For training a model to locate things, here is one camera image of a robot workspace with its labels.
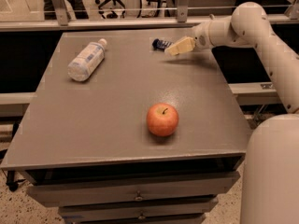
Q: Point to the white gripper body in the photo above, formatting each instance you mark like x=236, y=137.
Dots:
x=201, y=37

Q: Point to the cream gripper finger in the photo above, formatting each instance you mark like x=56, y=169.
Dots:
x=186, y=41
x=177, y=49

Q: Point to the blue rxbar blueberry wrapper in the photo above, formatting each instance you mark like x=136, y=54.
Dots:
x=162, y=45

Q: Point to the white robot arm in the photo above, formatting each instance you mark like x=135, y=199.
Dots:
x=270, y=180

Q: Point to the red apple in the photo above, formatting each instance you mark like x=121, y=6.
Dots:
x=162, y=119

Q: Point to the black office chair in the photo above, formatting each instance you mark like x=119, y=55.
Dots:
x=109, y=0

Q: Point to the clear plastic water bottle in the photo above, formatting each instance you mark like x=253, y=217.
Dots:
x=81, y=68

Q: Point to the person's legs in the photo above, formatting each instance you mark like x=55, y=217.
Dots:
x=77, y=5

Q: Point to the grey drawer cabinet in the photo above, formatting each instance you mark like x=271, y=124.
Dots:
x=85, y=147

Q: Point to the metal railing frame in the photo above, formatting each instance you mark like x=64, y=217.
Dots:
x=28, y=15

